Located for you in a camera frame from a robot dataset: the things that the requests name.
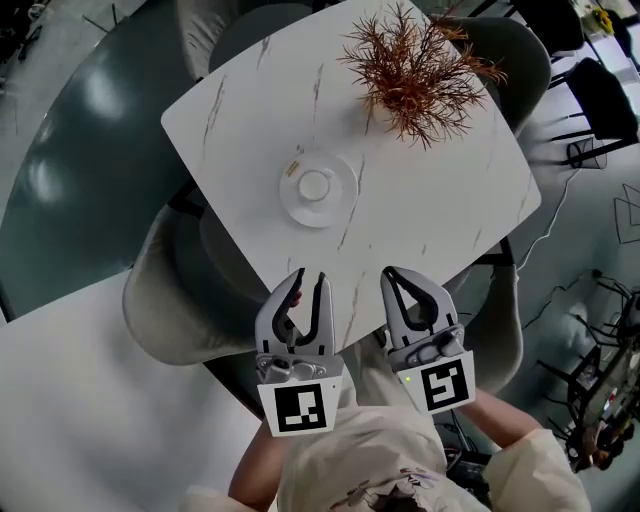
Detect white power cable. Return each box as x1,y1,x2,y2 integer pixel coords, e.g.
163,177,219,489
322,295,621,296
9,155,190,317
514,164,581,269

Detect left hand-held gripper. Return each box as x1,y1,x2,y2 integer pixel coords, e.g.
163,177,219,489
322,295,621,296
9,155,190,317
253,267,347,439

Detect white marble dining table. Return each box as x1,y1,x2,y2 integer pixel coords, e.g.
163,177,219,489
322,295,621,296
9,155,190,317
159,0,543,349

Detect white saucer plate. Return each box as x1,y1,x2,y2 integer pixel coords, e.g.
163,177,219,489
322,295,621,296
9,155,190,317
277,151,360,230

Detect black metal frame equipment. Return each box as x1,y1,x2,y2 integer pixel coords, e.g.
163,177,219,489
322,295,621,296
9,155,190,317
537,269,640,474

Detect potted reddish dried plant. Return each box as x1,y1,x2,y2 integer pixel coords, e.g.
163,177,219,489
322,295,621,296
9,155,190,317
338,1,509,152

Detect person's cream trousers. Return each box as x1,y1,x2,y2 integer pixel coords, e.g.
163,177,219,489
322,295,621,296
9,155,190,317
342,327,401,414

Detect yellow sunflower decoration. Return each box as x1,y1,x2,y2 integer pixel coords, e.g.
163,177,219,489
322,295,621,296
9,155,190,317
588,5,615,37

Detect person's right forearm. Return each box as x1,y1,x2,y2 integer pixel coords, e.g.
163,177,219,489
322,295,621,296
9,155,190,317
457,388,544,449

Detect person's left forearm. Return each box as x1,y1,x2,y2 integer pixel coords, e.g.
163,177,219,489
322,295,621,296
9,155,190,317
227,423,294,512

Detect black wire frame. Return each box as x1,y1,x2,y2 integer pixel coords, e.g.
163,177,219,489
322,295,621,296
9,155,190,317
613,182,640,245

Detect white curved counter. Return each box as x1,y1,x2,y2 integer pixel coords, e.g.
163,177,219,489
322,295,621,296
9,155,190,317
0,271,269,512

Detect person's cream printed shirt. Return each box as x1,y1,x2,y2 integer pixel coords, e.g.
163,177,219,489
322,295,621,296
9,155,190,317
178,403,587,512

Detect white cup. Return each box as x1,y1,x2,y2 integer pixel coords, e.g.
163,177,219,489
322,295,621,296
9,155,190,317
296,168,335,204

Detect black wire basket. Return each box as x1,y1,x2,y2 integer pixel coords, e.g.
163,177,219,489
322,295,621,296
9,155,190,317
566,135,609,170

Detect black dining chair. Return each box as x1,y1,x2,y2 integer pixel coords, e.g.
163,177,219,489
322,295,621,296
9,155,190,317
509,0,586,54
549,56,640,151

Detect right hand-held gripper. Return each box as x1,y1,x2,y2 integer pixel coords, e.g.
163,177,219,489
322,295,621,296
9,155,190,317
379,265,477,417

